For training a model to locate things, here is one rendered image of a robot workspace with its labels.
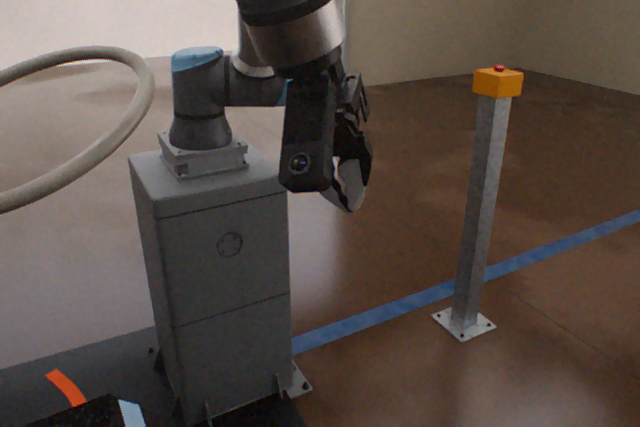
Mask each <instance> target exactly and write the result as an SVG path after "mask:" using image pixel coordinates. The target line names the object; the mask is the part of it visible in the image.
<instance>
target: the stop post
mask: <svg viewBox="0 0 640 427"><path fill-rule="evenodd" d="M522 82H523V73H522V72H518V71H513V70H508V69H505V70H493V68H489V69H480V70H475V73H474V81H473V90H472V91H473V92H475V93H478V94H480V95H479V103H478V111H477V120H476V127H475V136H474V144H473V153H472V160H471V169H470V177H469V186H468V193H467V202H466V211H464V219H463V227H462V235H461V244H460V252H459V260H458V268H457V277H456V285H455V293H454V298H453V301H452V307H451V308H449V309H446V310H443V311H440V312H437V313H434V314H431V317H432V318H433V319H434V320H435V322H436V323H437V324H440V325H441V326H442V327H443V328H444V329H445V330H446V331H448V332H449V333H450V334H451V335H452V336H453V337H454V338H455V339H457V340H458V341H459V342H460V343H463V342H466V341H468V340H471V339H473V338H475V337H478V336H481V335H484V334H486V333H488V332H491V330H493V329H496V328H497V326H495V325H494V324H493V323H491V322H490V321H489V320H488V319H486V318H485V317H484V316H482V315H481V314H480V313H479V306H480V300H481V293H482V286H483V279H484V272H485V266H486V259H488V252H489V245H490V238H491V232H492V224H493V218H494V210H495V204H496V197H497V190H498V184H499V176H500V170H501V162H502V156H503V150H505V145H504V142H506V136H507V128H508V122H509V116H510V108H511V102H512V97H516V96H520V95H521V88H522Z"/></svg>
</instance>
